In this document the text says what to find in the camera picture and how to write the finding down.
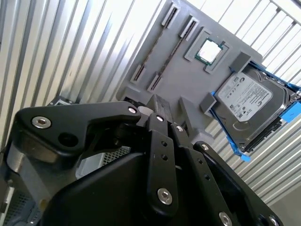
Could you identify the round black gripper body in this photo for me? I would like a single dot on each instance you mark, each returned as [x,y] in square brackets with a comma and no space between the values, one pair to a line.
[105,200]

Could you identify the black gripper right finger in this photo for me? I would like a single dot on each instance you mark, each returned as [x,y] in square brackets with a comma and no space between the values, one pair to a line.
[202,169]

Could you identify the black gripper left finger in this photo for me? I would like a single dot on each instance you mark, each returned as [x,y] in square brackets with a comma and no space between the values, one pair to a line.
[70,117]

